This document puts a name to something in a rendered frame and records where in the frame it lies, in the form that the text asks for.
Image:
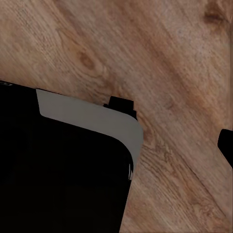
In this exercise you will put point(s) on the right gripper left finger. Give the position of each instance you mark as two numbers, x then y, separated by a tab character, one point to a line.
11	146

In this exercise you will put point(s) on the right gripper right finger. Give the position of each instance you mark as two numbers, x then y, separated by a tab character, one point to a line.
225	144

